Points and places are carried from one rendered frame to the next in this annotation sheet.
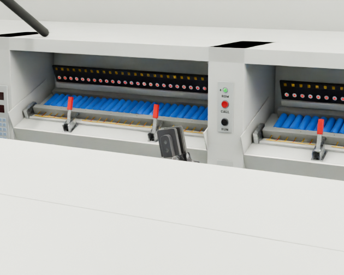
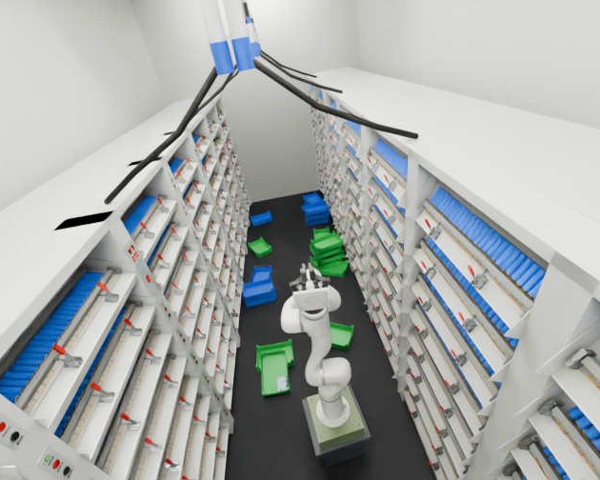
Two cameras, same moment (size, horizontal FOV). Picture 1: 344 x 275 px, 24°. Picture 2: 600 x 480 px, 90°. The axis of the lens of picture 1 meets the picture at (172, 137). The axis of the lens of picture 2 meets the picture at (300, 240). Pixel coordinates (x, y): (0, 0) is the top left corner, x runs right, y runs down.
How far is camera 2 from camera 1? 1.56 m
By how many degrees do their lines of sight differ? 106
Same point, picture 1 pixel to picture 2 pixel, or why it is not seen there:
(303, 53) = (19, 317)
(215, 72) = not seen: outside the picture
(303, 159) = (74, 373)
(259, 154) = (52, 413)
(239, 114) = (18, 414)
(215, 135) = (16, 456)
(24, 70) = not seen: outside the picture
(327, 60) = (37, 304)
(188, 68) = not seen: outside the picture
